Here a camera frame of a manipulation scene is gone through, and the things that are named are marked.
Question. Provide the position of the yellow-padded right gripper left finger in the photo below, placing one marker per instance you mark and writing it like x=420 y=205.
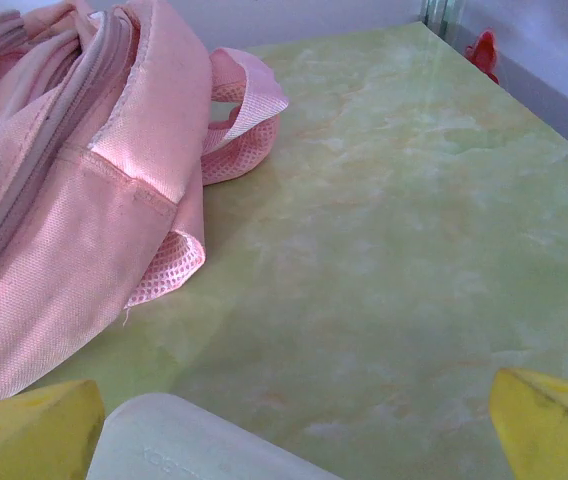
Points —
x=34 y=435

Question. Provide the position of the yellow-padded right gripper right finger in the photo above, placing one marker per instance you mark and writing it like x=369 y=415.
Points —
x=554 y=430

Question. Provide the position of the white pencil case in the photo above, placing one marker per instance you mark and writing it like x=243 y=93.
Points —
x=189 y=440

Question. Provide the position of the pink school backpack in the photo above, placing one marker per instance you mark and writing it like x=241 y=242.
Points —
x=64 y=225

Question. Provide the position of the aluminium frame post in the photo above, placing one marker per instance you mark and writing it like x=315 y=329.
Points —
x=441 y=12

